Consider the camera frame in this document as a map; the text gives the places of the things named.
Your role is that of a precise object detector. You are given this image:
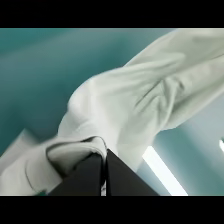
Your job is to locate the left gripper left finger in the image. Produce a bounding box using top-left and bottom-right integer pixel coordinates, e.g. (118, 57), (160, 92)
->
(48, 152), (103, 197)

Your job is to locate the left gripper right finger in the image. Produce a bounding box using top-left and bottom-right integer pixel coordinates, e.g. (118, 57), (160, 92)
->
(105, 148), (160, 197)

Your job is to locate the white T-shirt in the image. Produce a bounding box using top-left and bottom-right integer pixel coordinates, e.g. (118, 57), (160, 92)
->
(0, 28), (224, 197)

